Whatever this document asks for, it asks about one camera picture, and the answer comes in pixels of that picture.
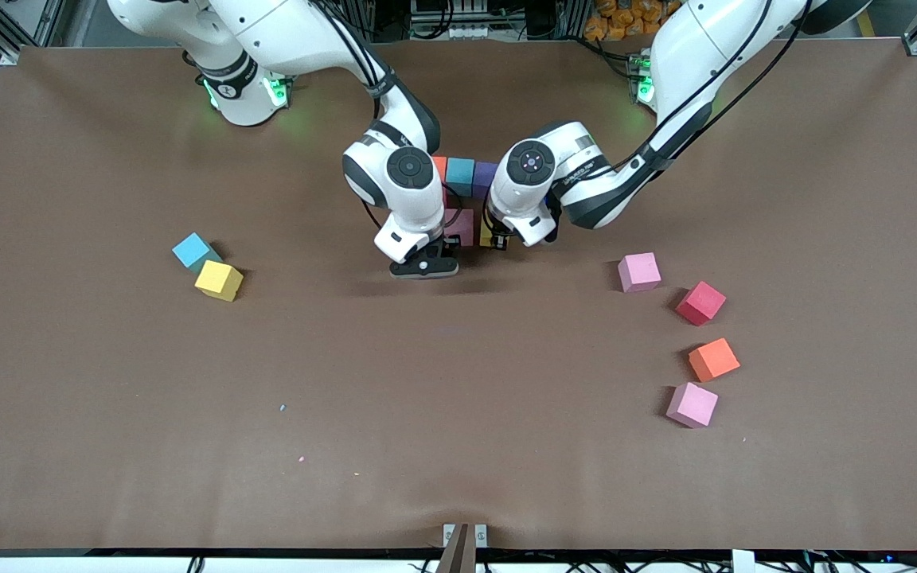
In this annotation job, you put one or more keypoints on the red foam cube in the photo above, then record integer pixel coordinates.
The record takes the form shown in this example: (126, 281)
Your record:
(700, 302)

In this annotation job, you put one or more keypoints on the white tag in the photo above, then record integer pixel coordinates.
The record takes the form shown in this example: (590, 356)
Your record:
(743, 562)

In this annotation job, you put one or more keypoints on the metal table clamp bracket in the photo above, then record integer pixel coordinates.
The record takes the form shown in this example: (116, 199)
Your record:
(465, 549)

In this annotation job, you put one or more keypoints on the white power strip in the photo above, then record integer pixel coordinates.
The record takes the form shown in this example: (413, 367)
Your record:
(468, 32)

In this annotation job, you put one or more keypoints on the pile of orange balls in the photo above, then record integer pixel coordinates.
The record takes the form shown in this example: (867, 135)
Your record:
(618, 20)

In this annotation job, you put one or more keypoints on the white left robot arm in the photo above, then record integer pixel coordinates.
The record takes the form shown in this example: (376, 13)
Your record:
(689, 56)

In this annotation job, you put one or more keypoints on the sky blue foam cube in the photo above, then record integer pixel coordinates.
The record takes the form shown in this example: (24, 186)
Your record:
(190, 250)

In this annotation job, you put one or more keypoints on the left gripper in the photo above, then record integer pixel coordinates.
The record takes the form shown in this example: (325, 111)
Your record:
(497, 239)

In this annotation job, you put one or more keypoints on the orange foam cube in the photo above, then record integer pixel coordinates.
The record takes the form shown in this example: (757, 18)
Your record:
(713, 359)
(439, 167)

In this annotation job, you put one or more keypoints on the teal foam cube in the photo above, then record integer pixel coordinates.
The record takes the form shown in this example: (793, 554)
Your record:
(459, 177)

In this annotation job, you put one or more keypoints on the purple foam cube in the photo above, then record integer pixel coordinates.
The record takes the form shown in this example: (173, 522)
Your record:
(482, 179)

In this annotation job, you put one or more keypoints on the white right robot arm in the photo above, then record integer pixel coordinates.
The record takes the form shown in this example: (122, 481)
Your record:
(283, 36)

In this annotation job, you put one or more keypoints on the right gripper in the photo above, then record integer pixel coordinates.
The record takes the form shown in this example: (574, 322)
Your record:
(450, 247)

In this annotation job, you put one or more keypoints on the pink foam cube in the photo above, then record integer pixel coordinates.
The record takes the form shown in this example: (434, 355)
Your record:
(692, 404)
(639, 270)
(462, 229)

